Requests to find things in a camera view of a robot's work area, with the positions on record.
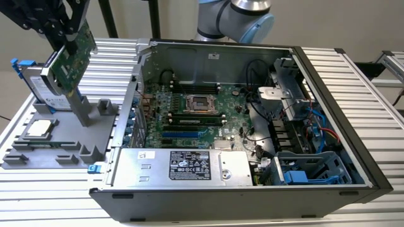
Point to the small blue case latch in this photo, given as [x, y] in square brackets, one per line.
[93, 169]

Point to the green motherboard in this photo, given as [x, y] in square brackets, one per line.
[234, 111]

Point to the green RAM stick on rack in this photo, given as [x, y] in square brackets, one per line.
[63, 143]

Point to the CPU socket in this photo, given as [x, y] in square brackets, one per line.
[201, 103]

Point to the grey-blue plastic disk bay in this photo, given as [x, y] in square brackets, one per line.
[315, 160]

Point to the blue plastic bay clip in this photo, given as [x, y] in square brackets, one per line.
[295, 177]

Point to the green RAM stick in slot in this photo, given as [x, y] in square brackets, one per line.
[190, 121]

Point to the black expansion slot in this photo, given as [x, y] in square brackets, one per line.
[182, 128]

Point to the grey parts rack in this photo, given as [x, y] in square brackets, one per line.
[63, 132]

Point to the silver CPU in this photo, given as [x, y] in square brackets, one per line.
[39, 128]

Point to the green graphics card black shroud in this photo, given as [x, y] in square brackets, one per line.
[73, 68]

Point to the silver metal drive cage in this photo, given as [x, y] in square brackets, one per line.
[275, 93]

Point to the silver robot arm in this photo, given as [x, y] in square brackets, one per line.
[221, 21]

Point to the open grey PC case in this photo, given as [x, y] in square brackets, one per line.
[221, 203]

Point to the blue expansion slot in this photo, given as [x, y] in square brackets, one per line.
[182, 135]

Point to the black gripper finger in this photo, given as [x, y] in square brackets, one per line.
[73, 45]
[54, 35]

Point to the silver chipset heat sink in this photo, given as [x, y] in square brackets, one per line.
[223, 144]

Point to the hard disk in blue carrier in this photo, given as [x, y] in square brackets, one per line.
[33, 82]

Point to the black stand pole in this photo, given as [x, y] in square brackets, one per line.
[155, 19]
[109, 19]

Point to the silver power supply unit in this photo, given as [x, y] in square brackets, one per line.
[158, 170]

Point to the aluminium side table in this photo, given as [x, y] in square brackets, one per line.
[393, 63]

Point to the round coin battery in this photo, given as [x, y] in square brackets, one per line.
[235, 92]

